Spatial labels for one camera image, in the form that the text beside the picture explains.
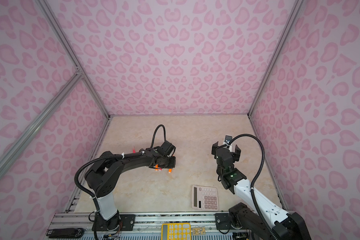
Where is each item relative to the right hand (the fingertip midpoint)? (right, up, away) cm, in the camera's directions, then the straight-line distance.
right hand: (226, 142), depth 80 cm
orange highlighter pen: (-37, -13, +1) cm, 39 cm away
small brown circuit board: (-15, -41, -10) cm, 45 cm away
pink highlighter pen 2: (-35, -14, 0) cm, 38 cm away
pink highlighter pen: (-56, -7, +20) cm, 60 cm away
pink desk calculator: (-12, -29, -1) cm, 31 cm away
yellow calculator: (-26, -41, -10) cm, 49 cm away
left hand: (-28, -14, +12) cm, 33 cm away
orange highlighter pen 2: (-31, -17, +8) cm, 36 cm away
